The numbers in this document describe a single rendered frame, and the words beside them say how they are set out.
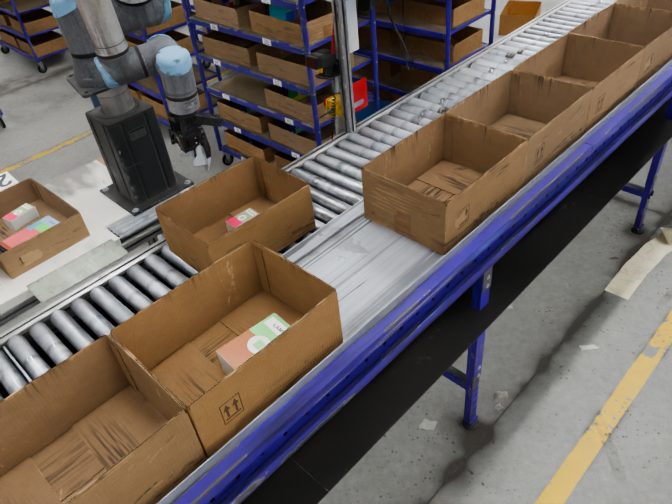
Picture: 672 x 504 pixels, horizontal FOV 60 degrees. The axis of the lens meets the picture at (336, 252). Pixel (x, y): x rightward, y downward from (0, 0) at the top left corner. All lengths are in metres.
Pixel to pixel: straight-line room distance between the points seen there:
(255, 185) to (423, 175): 0.59
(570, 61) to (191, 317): 1.77
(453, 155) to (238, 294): 0.86
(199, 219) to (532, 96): 1.21
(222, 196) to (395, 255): 0.70
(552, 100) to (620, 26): 0.80
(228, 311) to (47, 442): 0.48
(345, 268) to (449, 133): 0.60
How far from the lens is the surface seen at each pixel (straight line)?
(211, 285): 1.40
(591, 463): 2.29
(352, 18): 2.37
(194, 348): 1.42
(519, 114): 2.23
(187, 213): 1.95
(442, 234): 1.54
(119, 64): 1.78
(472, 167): 1.90
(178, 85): 1.71
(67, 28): 2.05
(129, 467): 1.11
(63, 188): 2.52
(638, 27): 2.85
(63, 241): 2.14
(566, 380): 2.48
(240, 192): 2.04
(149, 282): 1.88
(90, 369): 1.34
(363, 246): 1.61
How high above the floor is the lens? 1.90
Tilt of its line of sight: 39 degrees down
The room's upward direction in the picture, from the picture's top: 7 degrees counter-clockwise
